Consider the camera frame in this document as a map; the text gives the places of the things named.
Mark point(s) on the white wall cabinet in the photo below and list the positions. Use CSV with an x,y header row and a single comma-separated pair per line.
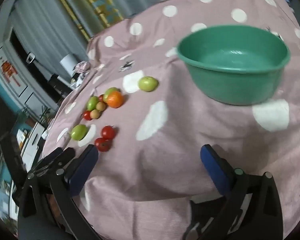
x,y
12,80

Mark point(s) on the potted green plant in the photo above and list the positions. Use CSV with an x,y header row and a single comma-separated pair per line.
x,y
45,113

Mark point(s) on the floral pink cloth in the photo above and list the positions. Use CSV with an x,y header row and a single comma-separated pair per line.
x,y
82,66

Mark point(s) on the grey curtain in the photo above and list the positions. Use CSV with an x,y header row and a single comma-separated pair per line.
x,y
42,22

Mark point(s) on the small red cherry tomato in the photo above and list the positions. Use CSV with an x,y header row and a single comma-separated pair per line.
x,y
100,97
87,115

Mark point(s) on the white low cabinet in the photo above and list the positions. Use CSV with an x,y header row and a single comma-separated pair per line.
x,y
32,142

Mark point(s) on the green tomato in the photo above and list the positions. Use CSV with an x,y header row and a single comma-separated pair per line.
x,y
148,83
78,132
109,92
92,103

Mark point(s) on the yellow patterned curtain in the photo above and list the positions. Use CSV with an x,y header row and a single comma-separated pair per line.
x,y
102,3

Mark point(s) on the pink polka dot blanket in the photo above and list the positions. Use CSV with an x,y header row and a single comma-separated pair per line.
x,y
180,135

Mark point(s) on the green plastic bowl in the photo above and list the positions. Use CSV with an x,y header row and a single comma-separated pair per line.
x,y
233,65

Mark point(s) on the orange tomato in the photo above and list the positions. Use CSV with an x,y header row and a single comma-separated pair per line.
x,y
115,99

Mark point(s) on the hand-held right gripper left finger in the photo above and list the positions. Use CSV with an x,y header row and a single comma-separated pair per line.
x,y
83,167

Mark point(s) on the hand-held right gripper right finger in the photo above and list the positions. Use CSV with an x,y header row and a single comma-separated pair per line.
x,y
213,166

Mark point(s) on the brown longan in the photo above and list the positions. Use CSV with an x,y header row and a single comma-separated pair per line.
x,y
95,114
100,106

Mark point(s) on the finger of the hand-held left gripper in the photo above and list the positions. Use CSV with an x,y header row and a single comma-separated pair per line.
x,y
55,153
66,155

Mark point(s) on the red paper decoration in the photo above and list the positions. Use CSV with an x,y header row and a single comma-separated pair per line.
x,y
8,71

